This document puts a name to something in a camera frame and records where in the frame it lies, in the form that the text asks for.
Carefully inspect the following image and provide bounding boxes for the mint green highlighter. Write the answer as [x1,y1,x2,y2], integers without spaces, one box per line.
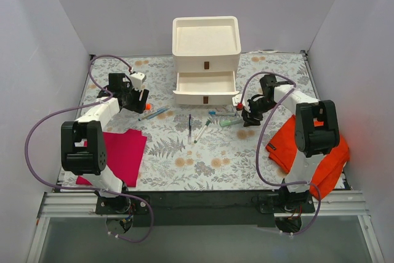
[219,118,244,127]

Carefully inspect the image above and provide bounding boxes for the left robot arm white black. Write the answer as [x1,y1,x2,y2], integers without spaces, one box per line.
[61,71,149,214]

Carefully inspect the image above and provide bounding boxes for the magenta folded cloth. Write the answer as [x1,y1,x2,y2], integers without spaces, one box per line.
[75,129,148,188]

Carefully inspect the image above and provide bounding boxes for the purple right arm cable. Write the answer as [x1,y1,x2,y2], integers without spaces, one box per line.
[238,71,323,239]

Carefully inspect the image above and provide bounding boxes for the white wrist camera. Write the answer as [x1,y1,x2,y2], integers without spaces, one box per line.
[129,71,147,90]
[231,94,244,111]

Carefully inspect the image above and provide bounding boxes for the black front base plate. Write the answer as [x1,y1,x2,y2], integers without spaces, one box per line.
[95,190,315,227]

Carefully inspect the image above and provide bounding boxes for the white green pen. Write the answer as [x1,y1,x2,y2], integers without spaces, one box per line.
[193,119,211,144]

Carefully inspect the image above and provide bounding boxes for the dark blue pen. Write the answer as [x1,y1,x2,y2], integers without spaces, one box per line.
[188,114,192,145]

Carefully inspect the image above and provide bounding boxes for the white stacked drawer unit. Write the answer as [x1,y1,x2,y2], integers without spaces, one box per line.
[172,16,241,73]

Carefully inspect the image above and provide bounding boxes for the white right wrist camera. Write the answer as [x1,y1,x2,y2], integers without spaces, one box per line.
[231,94,244,111]

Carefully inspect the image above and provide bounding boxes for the floral patterned table mat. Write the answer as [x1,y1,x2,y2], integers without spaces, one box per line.
[60,52,345,192]

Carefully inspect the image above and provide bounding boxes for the orange crumpled cloth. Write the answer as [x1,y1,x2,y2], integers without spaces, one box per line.
[265,116,350,198]

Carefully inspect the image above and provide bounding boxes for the white teal capped marker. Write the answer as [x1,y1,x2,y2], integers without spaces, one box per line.
[208,110,236,116]

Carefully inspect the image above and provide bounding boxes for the aluminium front frame rail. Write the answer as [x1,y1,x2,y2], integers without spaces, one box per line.
[27,190,384,262]

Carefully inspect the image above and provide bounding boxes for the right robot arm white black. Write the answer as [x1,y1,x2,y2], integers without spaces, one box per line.
[232,71,340,212]

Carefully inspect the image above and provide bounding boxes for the white drawer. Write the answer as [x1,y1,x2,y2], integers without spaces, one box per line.
[173,71,239,105]

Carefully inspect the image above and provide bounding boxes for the blue capped white pen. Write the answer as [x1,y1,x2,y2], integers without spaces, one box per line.
[151,107,170,118]

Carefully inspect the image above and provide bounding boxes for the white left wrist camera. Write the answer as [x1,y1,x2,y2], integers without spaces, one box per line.
[129,71,147,90]

